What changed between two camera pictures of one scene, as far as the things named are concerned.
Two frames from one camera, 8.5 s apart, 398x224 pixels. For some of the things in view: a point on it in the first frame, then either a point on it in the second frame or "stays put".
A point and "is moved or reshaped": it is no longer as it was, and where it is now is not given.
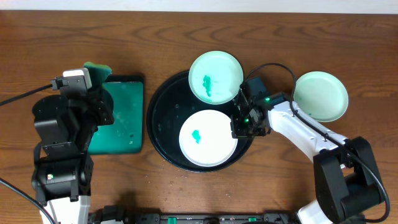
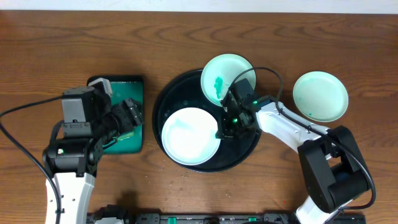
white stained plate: x=205 y=139 is moved or reshaped
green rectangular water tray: x=125 y=135 stays put
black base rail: x=127 y=215 stays put
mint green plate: x=321 y=94 stays put
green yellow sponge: x=98 y=72 → x=125 y=136
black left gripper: x=101 y=101 → x=131 y=112
